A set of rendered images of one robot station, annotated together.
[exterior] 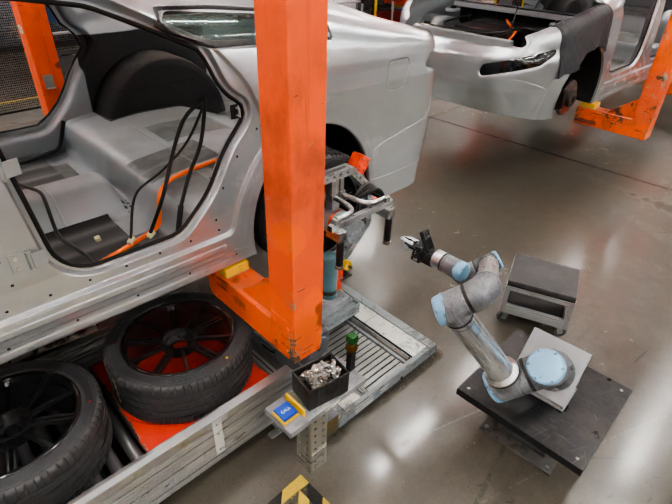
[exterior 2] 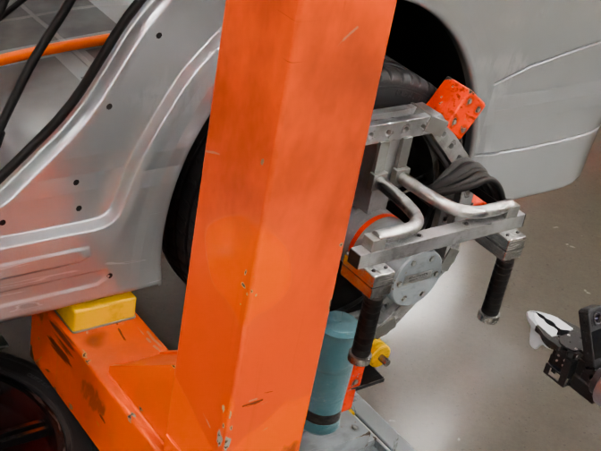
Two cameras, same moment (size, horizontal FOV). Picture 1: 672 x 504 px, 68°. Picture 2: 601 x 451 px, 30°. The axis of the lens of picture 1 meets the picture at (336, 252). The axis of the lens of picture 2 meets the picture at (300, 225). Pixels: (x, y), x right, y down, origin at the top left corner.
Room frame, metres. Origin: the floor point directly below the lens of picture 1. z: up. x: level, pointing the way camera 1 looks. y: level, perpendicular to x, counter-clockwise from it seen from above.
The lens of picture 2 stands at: (0.23, 0.03, 1.99)
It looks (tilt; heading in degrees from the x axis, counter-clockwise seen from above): 30 degrees down; 4
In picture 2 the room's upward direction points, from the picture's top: 11 degrees clockwise
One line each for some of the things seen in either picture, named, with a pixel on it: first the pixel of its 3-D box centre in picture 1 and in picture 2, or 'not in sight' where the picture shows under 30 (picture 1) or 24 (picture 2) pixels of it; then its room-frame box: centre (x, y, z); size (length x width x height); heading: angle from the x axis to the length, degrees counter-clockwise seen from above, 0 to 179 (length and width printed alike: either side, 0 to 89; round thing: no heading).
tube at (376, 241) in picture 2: (335, 202); (380, 193); (2.06, 0.01, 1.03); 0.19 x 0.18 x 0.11; 45
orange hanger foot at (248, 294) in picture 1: (250, 281); (131, 352); (1.87, 0.40, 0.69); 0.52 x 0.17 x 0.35; 45
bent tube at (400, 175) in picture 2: (364, 190); (458, 176); (2.20, -0.13, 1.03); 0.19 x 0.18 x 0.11; 45
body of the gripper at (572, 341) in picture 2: (424, 253); (582, 365); (2.00, -0.43, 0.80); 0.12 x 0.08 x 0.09; 45
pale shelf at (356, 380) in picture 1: (317, 395); not in sight; (1.43, 0.06, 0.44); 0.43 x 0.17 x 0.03; 135
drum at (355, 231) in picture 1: (341, 224); (384, 251); (2.17, -0.02, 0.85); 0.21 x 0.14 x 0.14; 45
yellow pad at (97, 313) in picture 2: (230, 264); (89, 296); (1.99, 0.52, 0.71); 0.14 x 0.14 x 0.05; 45
